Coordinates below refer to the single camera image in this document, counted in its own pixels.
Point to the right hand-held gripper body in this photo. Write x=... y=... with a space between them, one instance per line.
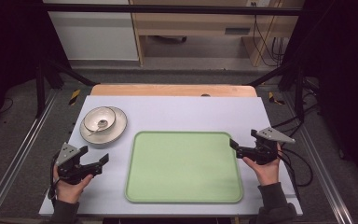
x=268 y=146

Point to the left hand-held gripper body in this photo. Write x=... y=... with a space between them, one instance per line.
x=69 y=160

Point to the person's right hand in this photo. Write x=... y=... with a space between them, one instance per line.
x=268 y=174

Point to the person's left hand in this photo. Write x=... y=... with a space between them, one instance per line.
x=70 y=191

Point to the metal spoon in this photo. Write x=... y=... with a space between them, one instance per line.
x=101 y=123

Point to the white ceramic bowl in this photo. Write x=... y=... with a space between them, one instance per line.
x=99 y=116

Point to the white ceramic plate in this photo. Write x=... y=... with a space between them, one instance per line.
x=118 y=130

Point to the yellow black warning tape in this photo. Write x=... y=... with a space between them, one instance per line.
x=272 y=98
x=74 y=96

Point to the green plastic tray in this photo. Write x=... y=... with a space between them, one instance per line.
x=183 y=168

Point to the white table cover sheet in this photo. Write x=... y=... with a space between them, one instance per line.
x=183 y=113

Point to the wooden table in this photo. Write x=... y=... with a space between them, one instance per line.
x=167 y=90

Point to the black curtain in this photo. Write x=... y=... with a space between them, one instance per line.
x=9 y=46
x=345 y=77

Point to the white cabinet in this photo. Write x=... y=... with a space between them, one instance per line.
x=93 y=34

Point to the light wooden desk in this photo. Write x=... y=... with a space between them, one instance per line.
x=192 y=23

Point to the aluminium floor rail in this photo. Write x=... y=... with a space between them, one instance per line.
x=15 y=158
x=323 y=168

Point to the black metal frame stand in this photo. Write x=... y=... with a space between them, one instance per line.
x=40 y=87
x=298 y=93

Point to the black horizontal frame bar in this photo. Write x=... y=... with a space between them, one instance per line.
x=167 y=8

